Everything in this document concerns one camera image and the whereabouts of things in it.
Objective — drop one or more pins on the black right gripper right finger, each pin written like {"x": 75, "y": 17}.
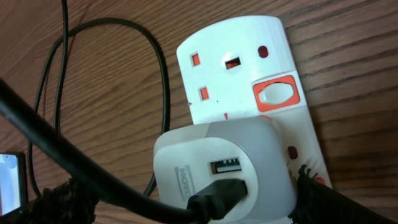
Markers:
{"x": 319, "y": 204}

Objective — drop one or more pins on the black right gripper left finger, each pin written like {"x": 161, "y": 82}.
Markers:
{"x": 69, "y": 203}

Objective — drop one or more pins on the Samsung Galaxy S24+ smartphone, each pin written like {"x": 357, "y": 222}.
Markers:
{"x": 14, "y": 192}

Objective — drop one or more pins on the white charger plug adapter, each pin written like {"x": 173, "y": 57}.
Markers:
{"x": 186, "y": 160}

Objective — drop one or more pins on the white power strip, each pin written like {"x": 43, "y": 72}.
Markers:
{"x": 244, "y": 67}

